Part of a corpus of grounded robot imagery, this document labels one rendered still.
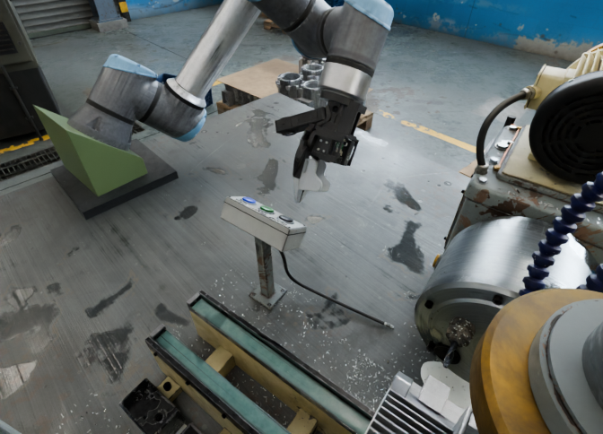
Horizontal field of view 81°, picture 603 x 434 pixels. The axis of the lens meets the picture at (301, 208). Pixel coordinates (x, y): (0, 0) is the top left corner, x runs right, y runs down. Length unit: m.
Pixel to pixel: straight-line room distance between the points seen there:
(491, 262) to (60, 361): 0.87
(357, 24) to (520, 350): 0.53
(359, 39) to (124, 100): 0.84
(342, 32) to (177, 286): 0.71
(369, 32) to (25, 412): 0.95
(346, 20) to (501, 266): 0.46
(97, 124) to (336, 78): 0.85
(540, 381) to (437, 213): 0.98
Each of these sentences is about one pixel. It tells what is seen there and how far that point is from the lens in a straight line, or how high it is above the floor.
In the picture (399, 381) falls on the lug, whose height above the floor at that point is 1.09.
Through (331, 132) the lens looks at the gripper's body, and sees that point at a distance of 0.64.
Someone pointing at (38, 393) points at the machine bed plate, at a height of 0.80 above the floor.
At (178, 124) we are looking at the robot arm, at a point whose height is 0.97.
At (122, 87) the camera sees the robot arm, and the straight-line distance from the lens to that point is 1.29.
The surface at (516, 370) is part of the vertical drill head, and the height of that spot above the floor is 1.33.
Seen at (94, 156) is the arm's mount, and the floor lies 0.96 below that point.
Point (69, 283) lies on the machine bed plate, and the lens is 1.12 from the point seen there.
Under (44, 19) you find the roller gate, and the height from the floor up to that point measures 0.22.
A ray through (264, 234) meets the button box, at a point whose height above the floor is 1.06.
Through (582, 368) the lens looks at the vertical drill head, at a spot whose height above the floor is 1.36.
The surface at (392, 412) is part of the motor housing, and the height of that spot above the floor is 1.10.
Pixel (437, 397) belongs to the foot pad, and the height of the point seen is 1.07.
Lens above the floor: 1.55
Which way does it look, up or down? 41 degrees down
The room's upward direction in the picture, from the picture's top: straight up
